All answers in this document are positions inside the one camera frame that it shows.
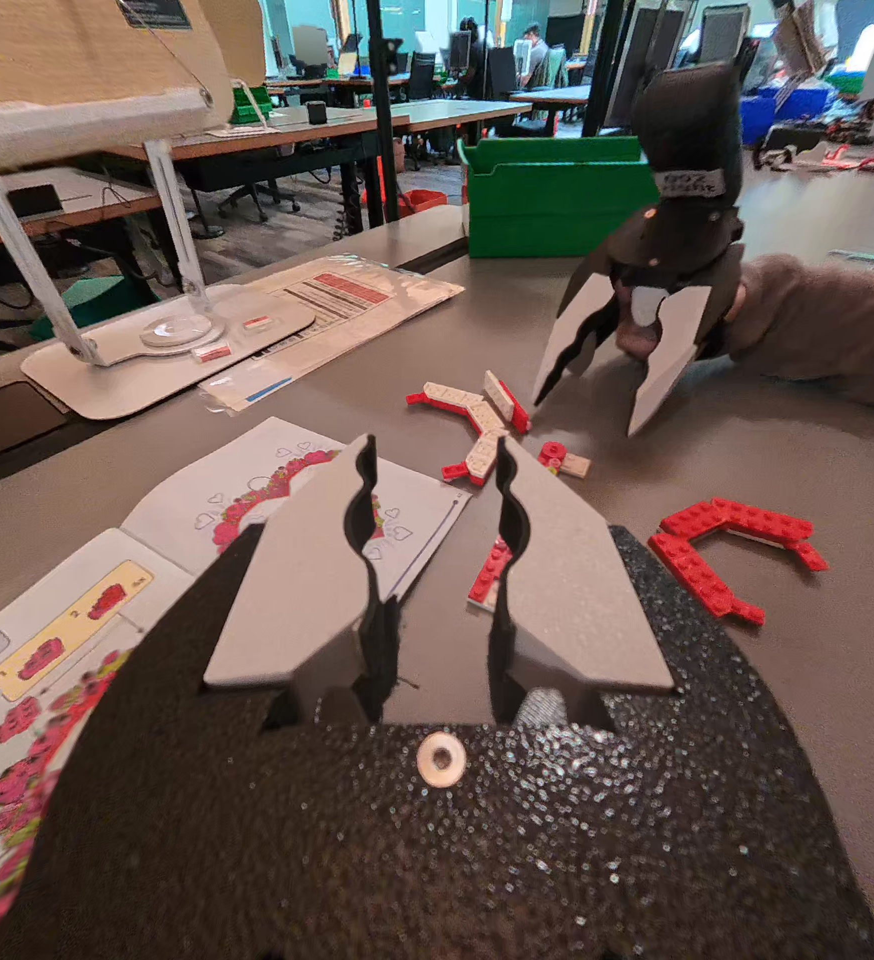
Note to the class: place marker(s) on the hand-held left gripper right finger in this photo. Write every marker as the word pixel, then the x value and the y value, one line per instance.
pixel 575 600

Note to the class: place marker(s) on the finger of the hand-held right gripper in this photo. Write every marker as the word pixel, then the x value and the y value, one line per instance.
pixel 676 352
pixel 575 330

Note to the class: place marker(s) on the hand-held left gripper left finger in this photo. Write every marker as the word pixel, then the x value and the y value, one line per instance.
pixel 294 592

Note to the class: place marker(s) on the red and white lego piece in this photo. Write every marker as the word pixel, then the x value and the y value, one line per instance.
pixel 491 574

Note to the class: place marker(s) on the white and red branched lego assembly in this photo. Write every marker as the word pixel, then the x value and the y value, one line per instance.
pixel 485 417

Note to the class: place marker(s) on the red curved lego assembly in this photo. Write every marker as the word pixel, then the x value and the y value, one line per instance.
pixel 688 566

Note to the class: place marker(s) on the small red stud lego piece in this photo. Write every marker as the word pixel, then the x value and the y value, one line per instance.
pixel 568 463

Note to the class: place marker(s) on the lego instruction booklet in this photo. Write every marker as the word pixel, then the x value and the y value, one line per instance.
pixel 174 517

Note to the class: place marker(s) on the tiny red and white lego brick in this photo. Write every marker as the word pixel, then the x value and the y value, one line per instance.
pixel 256 323
pixel 210 352

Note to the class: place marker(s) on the person's right hand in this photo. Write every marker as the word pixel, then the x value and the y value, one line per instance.
pixel 635 341

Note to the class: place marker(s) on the blue storage bin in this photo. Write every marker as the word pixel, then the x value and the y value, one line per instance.
pixel 781 112

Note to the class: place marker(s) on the green plastic bin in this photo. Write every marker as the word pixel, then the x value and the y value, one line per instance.
pixel 549 202

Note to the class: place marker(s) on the red floor bin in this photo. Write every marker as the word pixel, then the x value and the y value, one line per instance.
pixel 422 201

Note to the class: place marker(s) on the clear plastic bag with papers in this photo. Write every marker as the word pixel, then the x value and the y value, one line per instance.
pixel 347 300

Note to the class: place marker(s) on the grey office table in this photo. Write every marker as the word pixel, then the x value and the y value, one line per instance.
pixel 459 112

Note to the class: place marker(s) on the wood-grain head white desk lamp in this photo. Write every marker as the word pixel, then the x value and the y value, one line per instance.
pixel 144 375

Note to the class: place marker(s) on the black office chair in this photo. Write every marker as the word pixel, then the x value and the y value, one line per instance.
pixel 422 75

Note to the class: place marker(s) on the black overhead stand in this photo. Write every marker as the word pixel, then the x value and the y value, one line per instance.
pixel 382 112

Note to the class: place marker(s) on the long office table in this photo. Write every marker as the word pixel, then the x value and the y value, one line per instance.
pixel 332 120

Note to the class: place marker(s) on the small black box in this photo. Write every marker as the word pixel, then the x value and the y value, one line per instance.
pixel 317 112

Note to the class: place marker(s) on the green floor object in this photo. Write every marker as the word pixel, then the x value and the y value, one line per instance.
pixel 107 304

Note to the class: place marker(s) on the small green bin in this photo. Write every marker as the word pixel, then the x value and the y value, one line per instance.
pixel 246 105

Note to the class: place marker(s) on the wooden edge desk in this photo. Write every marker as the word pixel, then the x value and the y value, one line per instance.
pixel 99 191

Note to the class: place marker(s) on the black flat device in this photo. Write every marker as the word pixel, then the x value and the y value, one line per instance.
pixel 2 206

